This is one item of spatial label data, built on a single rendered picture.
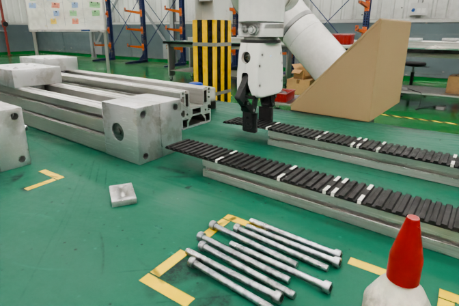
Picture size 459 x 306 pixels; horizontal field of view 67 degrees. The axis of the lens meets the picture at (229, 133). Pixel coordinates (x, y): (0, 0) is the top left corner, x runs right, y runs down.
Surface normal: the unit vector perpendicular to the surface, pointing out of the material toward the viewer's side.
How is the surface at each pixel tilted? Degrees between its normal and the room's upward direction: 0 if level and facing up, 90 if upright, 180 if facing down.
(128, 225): 0
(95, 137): 90
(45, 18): 90
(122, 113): 90
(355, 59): 90
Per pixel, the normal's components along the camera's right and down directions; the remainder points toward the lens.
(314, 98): -0.61, 0.22
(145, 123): 0.80, 0.18
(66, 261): 0.00, -0.96
